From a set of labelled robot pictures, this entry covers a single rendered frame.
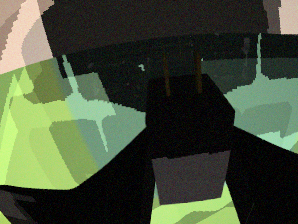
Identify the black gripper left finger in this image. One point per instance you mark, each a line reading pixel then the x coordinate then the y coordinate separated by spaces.
pixel 120 193

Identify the black two-prong plug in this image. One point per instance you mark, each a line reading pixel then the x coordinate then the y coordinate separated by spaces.
pixel 190 127

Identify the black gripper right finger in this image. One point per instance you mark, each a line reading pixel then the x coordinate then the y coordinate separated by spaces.
pixel 262 180

